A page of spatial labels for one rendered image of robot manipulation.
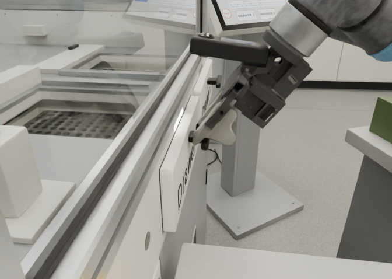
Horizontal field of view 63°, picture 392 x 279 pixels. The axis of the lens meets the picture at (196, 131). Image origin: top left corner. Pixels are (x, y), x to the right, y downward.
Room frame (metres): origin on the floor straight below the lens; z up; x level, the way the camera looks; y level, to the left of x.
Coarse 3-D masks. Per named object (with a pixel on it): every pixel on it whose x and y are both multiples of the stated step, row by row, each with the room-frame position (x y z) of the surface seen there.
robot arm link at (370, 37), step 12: (384, 0) 0.45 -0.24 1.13; (372, 12) 0.44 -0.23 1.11; (384, 12) 0.44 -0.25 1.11; (360, 24) 0.45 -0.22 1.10; (372, 24) 0.45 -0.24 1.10; (384, 24) 0.45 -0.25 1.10; (336, 36) 0.53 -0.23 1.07; (348, 36) 0.48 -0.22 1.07; (360, 36) 0.46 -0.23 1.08; (372, 36) 0.46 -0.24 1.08; (384, 36) 0.45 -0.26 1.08; (372, 48) 0.47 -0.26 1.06; (384, 48) 0.46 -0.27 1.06; (384, 60) 0.48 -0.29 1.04
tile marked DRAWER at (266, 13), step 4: (268, 8) 1.41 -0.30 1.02; (272, 8) 1.42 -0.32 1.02; (260, 12) 1.38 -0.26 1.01; (264, 12) 1.39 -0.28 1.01; (268, 12) 1.40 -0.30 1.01; (272, 12) 1.41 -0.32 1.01; (260, 16) 1.37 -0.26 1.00; (264, 16) 1.37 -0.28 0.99; (268, 16) 1.38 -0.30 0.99; (272, 16) 1.39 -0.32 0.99
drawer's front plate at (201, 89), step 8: (208, 64) 0.88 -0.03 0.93; (208, 72) 0.83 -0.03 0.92; (200, 80) 0.74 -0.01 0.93; (200, 88) 0.68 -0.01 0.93; (208, 88) 0.84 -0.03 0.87; (200, 96) 0.66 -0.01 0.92; (208, 96) 0.84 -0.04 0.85; (200, 104) 0.66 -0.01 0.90; (208, 104) 0.85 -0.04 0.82; (200, 112) 0.66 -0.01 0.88
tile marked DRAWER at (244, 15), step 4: (236, 12) 1.32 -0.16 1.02; (240, 12) 1.33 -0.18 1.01; (244, 12) 1.34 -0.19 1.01; (248, 12) 1.35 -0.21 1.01; (252, 12) 1.36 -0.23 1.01; (240, 16) 1.32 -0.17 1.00; (244, 16) 1.33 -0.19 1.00; (248, 16) 1.34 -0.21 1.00; (252, 16) 1.35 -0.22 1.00; (256, 16) 1.36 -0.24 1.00; (240, 20) 1.31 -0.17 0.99; (244, 20) 1.32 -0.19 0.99
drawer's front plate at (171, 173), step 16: (192, 96) 0.63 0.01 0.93; (192, 112) 0.54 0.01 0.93; (192, 128) 0.53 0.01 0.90; (176, 144) 0.42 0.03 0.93; (192, 144) 0.53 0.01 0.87; (176, 160) 0.38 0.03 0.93; (192, 160) 0.53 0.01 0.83; (160, 176) 0.35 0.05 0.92; (176, 176) 0.37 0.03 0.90; (176, 192) 0.37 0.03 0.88; (176, 208) 0.36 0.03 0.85; (176, 224) 0.36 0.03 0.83
